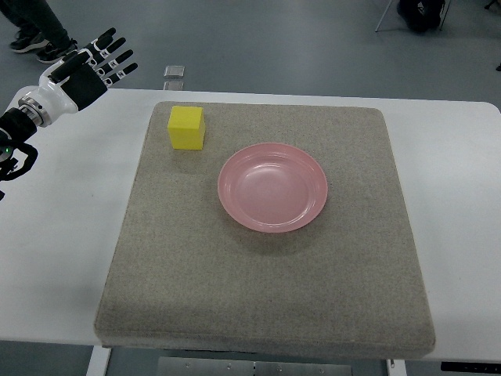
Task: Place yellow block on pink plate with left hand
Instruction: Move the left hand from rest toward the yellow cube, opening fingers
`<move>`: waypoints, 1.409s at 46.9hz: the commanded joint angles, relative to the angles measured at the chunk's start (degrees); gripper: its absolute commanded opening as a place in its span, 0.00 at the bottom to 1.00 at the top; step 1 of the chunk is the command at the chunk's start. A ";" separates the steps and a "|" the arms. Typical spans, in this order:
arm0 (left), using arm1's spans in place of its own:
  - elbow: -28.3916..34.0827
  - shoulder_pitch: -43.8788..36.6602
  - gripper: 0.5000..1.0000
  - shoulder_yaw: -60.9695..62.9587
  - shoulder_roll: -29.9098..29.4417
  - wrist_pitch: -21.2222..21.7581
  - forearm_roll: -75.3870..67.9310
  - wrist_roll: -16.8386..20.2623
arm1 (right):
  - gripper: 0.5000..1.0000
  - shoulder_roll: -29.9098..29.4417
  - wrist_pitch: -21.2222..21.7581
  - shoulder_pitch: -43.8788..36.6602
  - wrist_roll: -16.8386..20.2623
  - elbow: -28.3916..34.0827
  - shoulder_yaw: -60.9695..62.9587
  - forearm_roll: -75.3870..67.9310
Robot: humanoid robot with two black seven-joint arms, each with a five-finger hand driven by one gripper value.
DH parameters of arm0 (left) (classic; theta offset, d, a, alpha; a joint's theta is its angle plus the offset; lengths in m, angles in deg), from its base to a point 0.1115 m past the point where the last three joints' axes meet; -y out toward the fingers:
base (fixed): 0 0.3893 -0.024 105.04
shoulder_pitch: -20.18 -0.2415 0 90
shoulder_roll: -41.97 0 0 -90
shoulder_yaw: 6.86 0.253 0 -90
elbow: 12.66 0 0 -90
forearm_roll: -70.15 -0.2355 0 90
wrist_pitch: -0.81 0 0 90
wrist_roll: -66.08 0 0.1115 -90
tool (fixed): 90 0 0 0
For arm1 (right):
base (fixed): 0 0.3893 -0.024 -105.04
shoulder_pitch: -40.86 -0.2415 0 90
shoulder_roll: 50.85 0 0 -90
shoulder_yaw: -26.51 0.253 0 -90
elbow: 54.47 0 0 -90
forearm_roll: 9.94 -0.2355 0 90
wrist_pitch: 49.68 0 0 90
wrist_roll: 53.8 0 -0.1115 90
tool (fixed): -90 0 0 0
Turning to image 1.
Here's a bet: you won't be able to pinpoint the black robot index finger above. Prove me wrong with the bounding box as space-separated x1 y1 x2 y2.
104 63 138 85

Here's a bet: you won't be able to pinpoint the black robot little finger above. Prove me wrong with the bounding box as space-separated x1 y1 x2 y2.
86 27 116 52

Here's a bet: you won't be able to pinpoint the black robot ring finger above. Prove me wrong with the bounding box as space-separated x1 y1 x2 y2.
94 37 126 63

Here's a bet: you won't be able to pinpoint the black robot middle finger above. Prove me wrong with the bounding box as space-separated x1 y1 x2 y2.
97 49 133 75

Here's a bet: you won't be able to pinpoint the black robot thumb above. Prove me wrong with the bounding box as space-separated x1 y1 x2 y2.
49 53 87 82

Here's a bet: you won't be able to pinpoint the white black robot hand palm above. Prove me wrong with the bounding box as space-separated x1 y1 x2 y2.
18 52 107 127

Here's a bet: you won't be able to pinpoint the yellow foam block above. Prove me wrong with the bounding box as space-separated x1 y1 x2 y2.
168 106 206 150

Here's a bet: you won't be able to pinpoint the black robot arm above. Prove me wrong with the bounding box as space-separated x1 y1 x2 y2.
1 27 138 181

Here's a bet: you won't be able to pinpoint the metal floor outlet plate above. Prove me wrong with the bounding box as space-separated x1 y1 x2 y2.
164 65 185 78

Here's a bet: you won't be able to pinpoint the pink plate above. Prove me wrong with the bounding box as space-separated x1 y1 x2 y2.
218 143 328 233

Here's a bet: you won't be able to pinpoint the person leg with sneakers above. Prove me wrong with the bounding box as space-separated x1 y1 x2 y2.
1 1 77 64

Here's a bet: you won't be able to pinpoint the beige fabric mat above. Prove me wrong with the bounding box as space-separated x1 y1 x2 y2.
94 102 435 359

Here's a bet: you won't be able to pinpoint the metal chair leg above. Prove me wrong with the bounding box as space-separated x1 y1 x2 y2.
374 0 396 33

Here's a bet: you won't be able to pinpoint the seated person feet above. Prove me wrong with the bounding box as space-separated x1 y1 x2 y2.
397 0 445 33

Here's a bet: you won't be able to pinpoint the white table leg frame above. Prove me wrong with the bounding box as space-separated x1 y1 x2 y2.
85 346 111 376

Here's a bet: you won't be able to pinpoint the grey metal base plate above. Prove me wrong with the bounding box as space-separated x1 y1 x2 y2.
157 357 353 376

